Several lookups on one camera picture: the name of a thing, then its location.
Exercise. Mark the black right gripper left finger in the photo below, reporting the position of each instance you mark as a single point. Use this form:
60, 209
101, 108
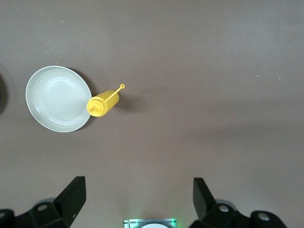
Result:
66, 204

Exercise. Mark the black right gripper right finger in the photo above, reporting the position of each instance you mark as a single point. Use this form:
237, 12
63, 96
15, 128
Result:
204, 202

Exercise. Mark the beige round plate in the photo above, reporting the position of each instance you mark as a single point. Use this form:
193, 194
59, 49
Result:
58, 98

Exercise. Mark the yellow mustard squeeze bottle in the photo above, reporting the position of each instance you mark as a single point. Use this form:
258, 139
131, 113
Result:
104, 103

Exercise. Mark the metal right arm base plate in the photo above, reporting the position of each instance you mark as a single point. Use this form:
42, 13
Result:
133, 222

